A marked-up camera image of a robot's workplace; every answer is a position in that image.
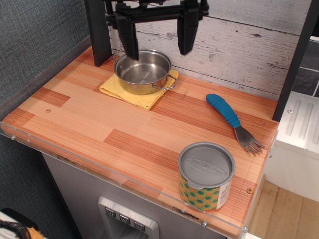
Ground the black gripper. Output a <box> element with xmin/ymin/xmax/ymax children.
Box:
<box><xmin>105</xmin><ymin>0</ymin><xmax>209</xmax><ymax>60</ymax></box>

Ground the small stainless steel pot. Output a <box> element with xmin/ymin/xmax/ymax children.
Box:
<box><xmin>112</xmin><ymin>50</ymin><xmax>177</xmax><ymax>95</ymax></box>

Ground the yellow folded towel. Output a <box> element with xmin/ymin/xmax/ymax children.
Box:
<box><xmin>99</xmin><ymin>74</ymin><xmax>168</xmax><ymax>111</ymax></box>

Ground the patterned can with grey lid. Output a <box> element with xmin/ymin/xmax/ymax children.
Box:
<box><xmin>178</xmin><ymin>142</ymin><xmax>236</xmax><ymax>211</ymax></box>

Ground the clear acrylic edge guard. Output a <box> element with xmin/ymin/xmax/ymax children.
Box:
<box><xmin>0</xmin><ymin>120</ymin><xmax>249</xmax><ymax>237</ymax></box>

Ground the grey toy fridge cabinet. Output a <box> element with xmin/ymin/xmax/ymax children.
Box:
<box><xmin>43</xmin><ymin>154</ymin><xmax>225</xmax><ymax>239</ymax></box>

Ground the white toy sink unit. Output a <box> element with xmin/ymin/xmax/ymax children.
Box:
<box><xmin>263</xmin><ymin>36</ymin><xmax>319</xmax><ymax>204</ymax></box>

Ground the orange object at corner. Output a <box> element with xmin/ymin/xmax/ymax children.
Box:
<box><xmin>27</xmin><ymin>228</ymin><xmax>45</xmax><ymax>239</ymax></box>

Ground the dark right frame post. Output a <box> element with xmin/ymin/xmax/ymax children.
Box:
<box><xmin>272</xmin><ymin>0</ymin><xmax>319</xmax><ymax>122</ymax></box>

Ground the blue handled metal fork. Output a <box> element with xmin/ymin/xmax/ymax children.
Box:
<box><xmin>206</xmin><ymin>94</ymin><xmax>264</xmax><ymax>154</ymax></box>

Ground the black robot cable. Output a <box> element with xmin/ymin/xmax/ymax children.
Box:
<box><xmin>0</xmin><ymin>220</ymin><xmax>32</xmax><ymax>239</ymax></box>

